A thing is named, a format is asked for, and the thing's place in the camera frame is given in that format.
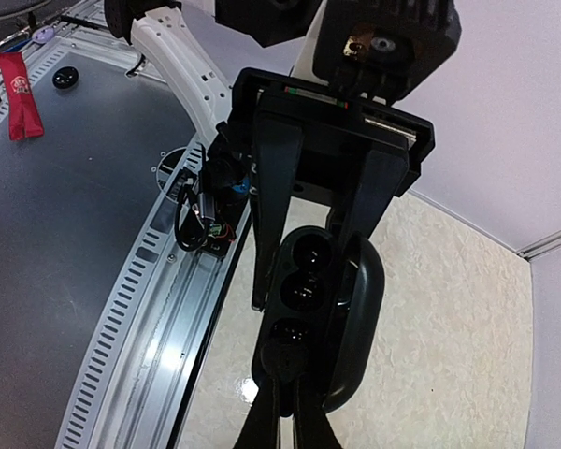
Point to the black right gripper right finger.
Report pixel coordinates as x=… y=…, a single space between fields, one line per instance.
x=312 y=429

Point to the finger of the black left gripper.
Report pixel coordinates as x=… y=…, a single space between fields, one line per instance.
x=371 y=192
x=276 y=152

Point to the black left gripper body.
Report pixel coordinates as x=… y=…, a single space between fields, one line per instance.
x=337 y=133

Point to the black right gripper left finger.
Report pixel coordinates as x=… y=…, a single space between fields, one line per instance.
x=261 y=429

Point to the black oval charging case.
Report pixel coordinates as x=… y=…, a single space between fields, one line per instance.
x=327 y=298

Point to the black clip earbud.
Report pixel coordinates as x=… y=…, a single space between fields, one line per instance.
x=284 y=362

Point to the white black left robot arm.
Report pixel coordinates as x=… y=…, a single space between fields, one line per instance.
x=158 y=31

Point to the black round knob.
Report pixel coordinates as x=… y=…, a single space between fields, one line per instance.
x=65 y=78

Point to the red pouch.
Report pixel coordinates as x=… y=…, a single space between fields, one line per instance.
x=23 y=117

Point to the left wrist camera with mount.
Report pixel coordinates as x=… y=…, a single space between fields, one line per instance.
x=382 y=49

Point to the aluminium front rail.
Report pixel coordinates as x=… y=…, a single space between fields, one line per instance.
x=137 y=378

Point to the aluminium corner frame post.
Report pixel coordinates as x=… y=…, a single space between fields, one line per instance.
x=541 y=247

